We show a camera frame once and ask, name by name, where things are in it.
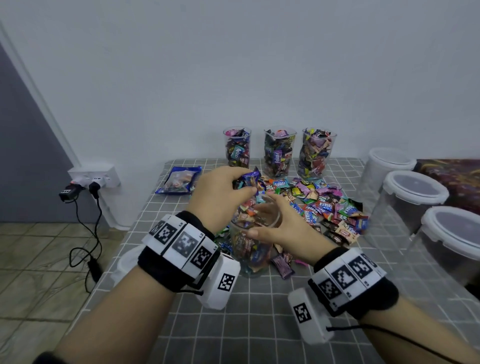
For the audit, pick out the person's left forearm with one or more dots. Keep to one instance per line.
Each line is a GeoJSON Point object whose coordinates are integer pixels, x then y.
{"type": "Point", "coordinates": [112, 326]}

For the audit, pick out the pile of colourful candies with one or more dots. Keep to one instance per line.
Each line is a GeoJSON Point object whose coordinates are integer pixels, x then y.
{"type": "Point", "coordinates": [330, 204]}

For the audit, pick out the white wall socket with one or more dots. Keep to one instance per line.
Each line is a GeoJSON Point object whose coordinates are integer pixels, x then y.
{"type": "Point", "coordinates": [94, 177]}

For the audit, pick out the blue snack packet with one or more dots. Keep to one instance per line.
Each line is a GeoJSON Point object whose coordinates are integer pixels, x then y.
{"type": "Point", "coordinates": [178, 179]}

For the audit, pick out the black marker-tagged left wristband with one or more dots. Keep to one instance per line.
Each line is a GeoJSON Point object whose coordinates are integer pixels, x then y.
{"type": "Point", "coordinates": [178, 251]}

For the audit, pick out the dark patterned cloth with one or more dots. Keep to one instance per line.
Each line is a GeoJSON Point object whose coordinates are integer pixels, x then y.
{"type": "Point", "coordinates": [457, 180]}

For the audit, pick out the person's right forearm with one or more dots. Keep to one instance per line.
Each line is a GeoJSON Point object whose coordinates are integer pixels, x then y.
{"type": "Point", "coordinates": [416, 337]}

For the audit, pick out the tall transparent plastic jar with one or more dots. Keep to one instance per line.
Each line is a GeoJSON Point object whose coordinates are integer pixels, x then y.
{"type": "Point", "coordinates": [238, 148]}

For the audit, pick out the person's right hand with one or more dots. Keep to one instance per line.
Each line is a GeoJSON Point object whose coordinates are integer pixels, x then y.
{"type": "Point", "coordinates": [298, 240]}

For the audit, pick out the black power plug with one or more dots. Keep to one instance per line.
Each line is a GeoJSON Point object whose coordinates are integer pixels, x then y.
{"type": "Point", "coordinates": [69, 194]}

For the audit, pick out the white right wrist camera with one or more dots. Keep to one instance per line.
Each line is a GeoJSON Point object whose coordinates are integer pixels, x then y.
{"type": "Point", "coordinates": [306, 315]}

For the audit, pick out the person's left hand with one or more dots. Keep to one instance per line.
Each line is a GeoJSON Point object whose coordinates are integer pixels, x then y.
{"type": "Point", "coordinates": [214, 199]}

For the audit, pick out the small transparent plastic jar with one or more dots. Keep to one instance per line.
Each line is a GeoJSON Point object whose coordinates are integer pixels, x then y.
{"type": "Point", "coordinates": [279, 154]}
{"type": "Point", "coordinates": [316, 154]}
{"type": "Point", "coordinates": [253, 253]}

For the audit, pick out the black marker-tagged wristband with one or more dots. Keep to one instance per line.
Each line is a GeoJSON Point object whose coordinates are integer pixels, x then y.
{"type": "Point", "coordinates": [351, 281]}
{"type": "Point", "coordinates": [178, 251]}

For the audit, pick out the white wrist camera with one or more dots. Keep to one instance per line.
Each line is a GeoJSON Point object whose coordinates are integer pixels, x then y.
{"type": "Point", "coordinates": [306, 315]}
{"type": "Point", "coordinates": [221, 283]}

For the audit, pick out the grey door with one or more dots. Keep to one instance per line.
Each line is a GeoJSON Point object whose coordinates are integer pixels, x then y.
{"type": "Point", "coordinates": [26, 157]}

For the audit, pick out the dark blue candy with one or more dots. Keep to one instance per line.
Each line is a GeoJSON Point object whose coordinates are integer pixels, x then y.
{"type": "Point", "coordinates": [250, 177]}

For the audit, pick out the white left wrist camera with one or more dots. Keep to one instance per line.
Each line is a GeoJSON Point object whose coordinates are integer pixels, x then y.
{"type": "Point", "coordinates": [221, 283]}

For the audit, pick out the black marker-tagged right wristband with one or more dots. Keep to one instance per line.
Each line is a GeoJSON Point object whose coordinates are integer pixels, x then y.
{"type": "Point", "coordinates": [351, 281]}

